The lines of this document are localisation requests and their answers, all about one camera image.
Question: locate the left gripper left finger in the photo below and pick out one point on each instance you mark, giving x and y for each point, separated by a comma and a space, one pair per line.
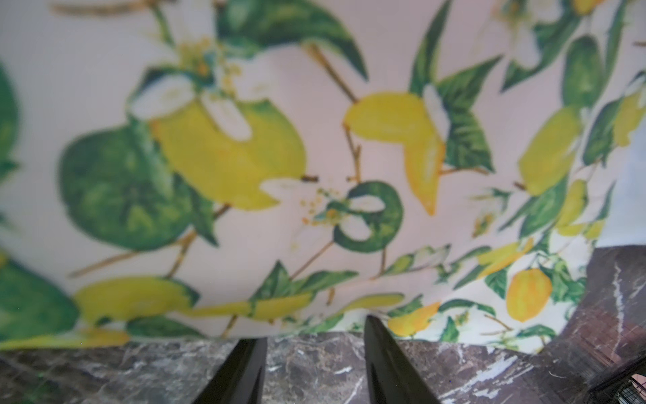
240, 378

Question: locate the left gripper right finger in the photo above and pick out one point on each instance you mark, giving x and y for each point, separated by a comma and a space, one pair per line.
391, 376

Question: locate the lemon print skirt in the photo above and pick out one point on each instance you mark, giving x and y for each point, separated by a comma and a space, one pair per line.
244, 169

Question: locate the black wire desk organizer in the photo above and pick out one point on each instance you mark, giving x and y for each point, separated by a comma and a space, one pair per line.
625, 384

